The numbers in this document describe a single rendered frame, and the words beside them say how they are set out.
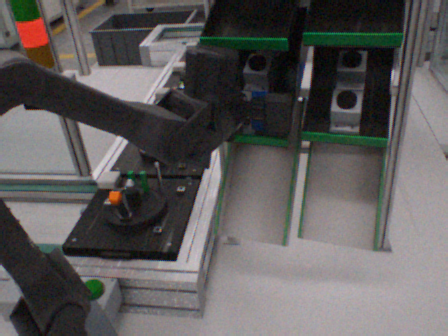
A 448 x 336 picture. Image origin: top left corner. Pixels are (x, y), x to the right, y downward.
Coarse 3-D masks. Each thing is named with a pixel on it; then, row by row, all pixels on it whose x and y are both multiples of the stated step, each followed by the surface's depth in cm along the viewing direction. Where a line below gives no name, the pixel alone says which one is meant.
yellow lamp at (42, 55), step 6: (48, 42) 91; (24, 48) 89; (30, 48) 88; (36, 48) 88; (42, 48) 89; (48, 48) 90; (30, 54) 89; (36, 54) 89; (42, 54) 89; (48, 54) 90; (36, 60) 90; (42, 60) 90; (48, 60) 91; (48, 66) 91
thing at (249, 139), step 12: (300, 12) 81; (300, 24) 83; (300, 36) 83; (300, 48) 72; (240, 60) 83; (288, 60) 80; (300, 60) 73; (288, 72) 78; (300, 72) 74; (276, 84) 77; (288, 84) 77; (300, 84) 75; (252, 144) 72; (264, 144) 71; (276, 144) 70; (288, 144) 69
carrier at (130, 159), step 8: (128, 144) 120; (128, 152) 116; (136, 152) 116; (144, 152) 111; (120, 160) 113; (128, 160) 113; (136, 160) 112; (144, 160) 112; (152, 160) 110; (112, 168) 110; (120, 168) 110; (128, 168) 109; (136, 168) 109; (144, 168) 109; (152, 168) 108; (160, 168) 108; (168, 168) 108; (176, 168) 107; (192, 168) 107; (200, 168) 106; (136, 176) 107; (152, 176) 106; (168, 176) 105; (176, 176) 105; (184, 176) 105; (192, 176) 104; (200, 176) 104
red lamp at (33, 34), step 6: (18, 24) 86; (24, 24) 86; (30, 24) 86; (36, 24) 87; (42, 24) 88; (18, 30) 88; (24, 30) 86; (30, 30) 86; (36, 30) 87; (42, 30) 88; (24, 36) 87; (30, 36) 87; (36, 36) 87; (42, 36) 88; (24, 42) 88; (30, 42) 88; (36, 42) 88; (42, 42) 89
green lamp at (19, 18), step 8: (8, 0) 85; (16, 0) 83; (24, 0) 84; (32, 0) 85; (16, 8) 84; (24, 8) 84; (32, 8) 85; (16, 16) 85; (24, 16) 85; (32, 16) 86; (40, 16) 87
